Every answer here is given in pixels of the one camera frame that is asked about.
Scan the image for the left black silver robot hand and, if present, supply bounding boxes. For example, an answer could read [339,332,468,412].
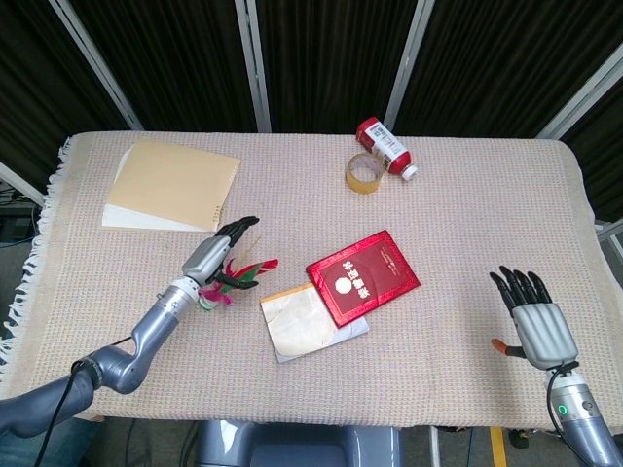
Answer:
[181,216,261,289]

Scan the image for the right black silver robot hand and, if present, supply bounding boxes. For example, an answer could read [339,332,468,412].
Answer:
[489,265,580,372]

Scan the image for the colourful feather shuttlecock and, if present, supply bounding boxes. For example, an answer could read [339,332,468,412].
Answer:
[197,235,280,312]

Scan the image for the tan kraft spiral notebook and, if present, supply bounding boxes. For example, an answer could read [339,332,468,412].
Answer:
[105,139,241,234]

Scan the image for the white paper sheets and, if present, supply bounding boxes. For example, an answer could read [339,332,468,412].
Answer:
[100,148,215,234]

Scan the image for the beige woven tablecloth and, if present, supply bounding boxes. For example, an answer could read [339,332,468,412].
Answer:
[0,130,598,432]

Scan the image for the cream cover notepad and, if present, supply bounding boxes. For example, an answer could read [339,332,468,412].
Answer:
[259,282,370,364]

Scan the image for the red foil certificate book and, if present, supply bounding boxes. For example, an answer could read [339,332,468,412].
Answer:
[306,230,421,328]

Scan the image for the clear yellowish tape roll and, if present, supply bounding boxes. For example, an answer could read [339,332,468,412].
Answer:
[345,151,385,195]

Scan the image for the black pleated curtain panel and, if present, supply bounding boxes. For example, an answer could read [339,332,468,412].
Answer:
[393,0,623,140]
[67,0,257,133]
[0,0,128,182]
[559,80,623,223]
[255,0,420,135]

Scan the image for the grey robot torso base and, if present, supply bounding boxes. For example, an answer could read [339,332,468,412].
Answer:
[194,420,405,467]

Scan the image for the red bottle white cap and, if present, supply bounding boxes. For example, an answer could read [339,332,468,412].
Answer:
[355,116,420,182]

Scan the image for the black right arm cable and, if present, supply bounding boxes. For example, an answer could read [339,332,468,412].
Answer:
[544,362,580,433]

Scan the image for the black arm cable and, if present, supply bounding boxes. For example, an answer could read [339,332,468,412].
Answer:
[544,362,580,433]
[37,335,135,467]

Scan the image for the grey metal partition post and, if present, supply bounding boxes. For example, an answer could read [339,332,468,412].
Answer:
[534,48,623,140]
[384,0,436,137]
[0,160,48,208]
[234,0,273,133]
[48,0,145,131]

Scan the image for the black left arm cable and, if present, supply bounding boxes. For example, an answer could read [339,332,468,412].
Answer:
[37,335,135,467]

